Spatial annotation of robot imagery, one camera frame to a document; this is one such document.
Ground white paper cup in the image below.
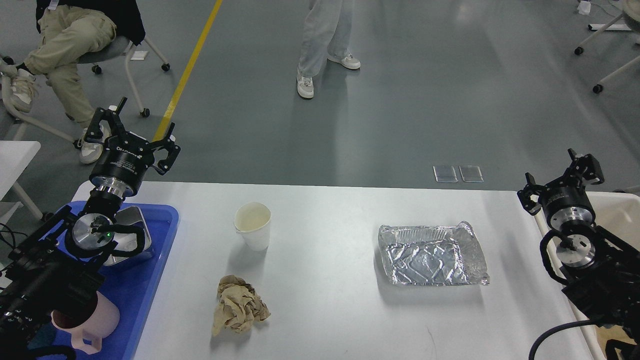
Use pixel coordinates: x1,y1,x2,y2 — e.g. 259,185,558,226
233,202,272,251

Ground crumpled brown paper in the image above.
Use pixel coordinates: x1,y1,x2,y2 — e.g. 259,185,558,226
211,275,271,337

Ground white side table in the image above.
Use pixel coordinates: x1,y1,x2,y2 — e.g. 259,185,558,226
0,140,50,224

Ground stainless steel rectangular tin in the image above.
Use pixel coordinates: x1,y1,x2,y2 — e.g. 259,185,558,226
103,205,154,271

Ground grey wheeled chair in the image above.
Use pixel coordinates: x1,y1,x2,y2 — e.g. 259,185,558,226
1,36,150,149

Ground standing person in jeans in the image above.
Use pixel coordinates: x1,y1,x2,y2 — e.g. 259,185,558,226
296,0,361,100

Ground pink plastic mug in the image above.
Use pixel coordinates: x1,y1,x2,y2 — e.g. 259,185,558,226
50,291,121,354

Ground clear floor plate left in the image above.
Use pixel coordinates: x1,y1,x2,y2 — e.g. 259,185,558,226
432,165,458,183

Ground clear floor plate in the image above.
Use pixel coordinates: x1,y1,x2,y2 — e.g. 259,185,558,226
432,165,458,183
458,165,484,183

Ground seated person khaki trousers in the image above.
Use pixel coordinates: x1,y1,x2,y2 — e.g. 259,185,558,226
1,0,146,131

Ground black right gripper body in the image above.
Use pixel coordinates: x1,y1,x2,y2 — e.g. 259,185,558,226
540,186,595,226

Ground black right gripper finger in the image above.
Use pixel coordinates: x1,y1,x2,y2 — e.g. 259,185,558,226
517,172,547,216
563,148,605,187

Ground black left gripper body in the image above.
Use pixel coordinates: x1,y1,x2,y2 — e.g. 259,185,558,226
89,145,154,198

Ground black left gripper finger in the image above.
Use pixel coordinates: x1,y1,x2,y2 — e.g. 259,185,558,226
145,122,181,176
83,96,131,149

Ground blue plastic tray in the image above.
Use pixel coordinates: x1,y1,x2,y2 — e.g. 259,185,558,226
30,202,180,360

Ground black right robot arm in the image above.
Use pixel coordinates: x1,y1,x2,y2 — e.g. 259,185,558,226
517,148,640,360

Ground white plastic bin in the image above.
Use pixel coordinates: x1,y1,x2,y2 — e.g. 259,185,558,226
536,192,639,359

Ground aluminium foil tray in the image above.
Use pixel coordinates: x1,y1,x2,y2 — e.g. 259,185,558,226
377,221,490,287

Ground clear floor plate right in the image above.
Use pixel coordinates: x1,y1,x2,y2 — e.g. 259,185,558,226
458,165,484,183

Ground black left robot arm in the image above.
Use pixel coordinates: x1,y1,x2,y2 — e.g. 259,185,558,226
1,97,181,360

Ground white chair base right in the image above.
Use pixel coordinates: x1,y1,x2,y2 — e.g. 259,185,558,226
574,0,640,95

